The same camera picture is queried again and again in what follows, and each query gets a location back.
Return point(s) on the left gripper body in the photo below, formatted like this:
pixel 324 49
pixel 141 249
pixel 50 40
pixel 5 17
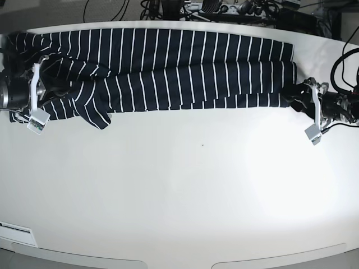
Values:
pixel 329 108

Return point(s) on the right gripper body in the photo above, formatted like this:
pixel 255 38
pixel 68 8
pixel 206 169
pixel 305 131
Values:
pixel 41 89

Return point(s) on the navy white striped T-shirt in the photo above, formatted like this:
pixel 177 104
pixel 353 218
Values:
pixel 107 71

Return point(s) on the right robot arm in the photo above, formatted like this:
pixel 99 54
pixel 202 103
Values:
pixel 15 91

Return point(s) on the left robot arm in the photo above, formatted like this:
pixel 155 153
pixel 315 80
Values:
pixel 347 99

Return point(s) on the black box on floor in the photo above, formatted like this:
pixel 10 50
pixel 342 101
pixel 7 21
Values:
pixel 295 21

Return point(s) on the grey power strip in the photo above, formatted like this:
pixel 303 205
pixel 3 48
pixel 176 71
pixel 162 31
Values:
pixel 222 8

